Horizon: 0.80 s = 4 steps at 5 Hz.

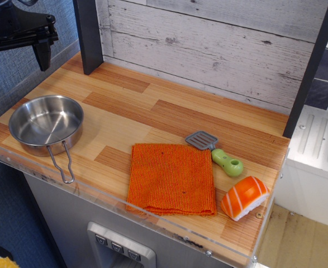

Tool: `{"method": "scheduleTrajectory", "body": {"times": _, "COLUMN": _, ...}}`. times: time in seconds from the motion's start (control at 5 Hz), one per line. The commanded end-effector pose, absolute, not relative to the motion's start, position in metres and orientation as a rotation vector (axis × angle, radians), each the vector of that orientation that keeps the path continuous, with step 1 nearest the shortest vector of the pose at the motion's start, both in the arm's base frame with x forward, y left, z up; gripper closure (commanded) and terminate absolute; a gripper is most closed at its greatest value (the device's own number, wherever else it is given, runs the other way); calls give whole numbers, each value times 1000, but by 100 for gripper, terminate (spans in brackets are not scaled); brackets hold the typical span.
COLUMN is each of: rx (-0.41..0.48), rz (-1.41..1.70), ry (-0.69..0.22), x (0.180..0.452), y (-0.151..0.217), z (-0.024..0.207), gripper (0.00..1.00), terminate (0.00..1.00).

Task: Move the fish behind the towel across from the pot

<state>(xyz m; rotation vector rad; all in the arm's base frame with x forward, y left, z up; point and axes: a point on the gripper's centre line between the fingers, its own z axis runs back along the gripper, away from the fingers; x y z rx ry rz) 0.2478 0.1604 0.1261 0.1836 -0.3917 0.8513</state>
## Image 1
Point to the grey spatula green handle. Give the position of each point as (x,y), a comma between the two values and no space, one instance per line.
(202,140)

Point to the stainless steel pot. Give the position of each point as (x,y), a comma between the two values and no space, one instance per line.
(48,126)

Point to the orange salmon sushi toy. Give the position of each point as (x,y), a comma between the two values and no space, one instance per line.
(243,197)

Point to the dark grey right post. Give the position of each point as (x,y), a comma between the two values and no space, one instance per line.
(312,67)

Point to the clear acrylic edge guard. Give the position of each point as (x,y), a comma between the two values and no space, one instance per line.
(68,208)

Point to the dark grey post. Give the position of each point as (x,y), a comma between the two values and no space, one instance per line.
(88,34)
(312,67)

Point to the white ridged appliance top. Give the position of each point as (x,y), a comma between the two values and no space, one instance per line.
(309,144)

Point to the dark grey left post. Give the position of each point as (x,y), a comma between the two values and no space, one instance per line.
(88,34)

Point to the yellow object at corner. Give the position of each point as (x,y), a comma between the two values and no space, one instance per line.
(7,263)

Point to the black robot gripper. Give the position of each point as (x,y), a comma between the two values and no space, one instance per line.
(19,28)

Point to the silver dispenser panel with buttons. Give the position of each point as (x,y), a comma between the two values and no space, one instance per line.
(112,249)

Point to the orange folded towel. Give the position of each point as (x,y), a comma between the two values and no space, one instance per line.
(168,179)

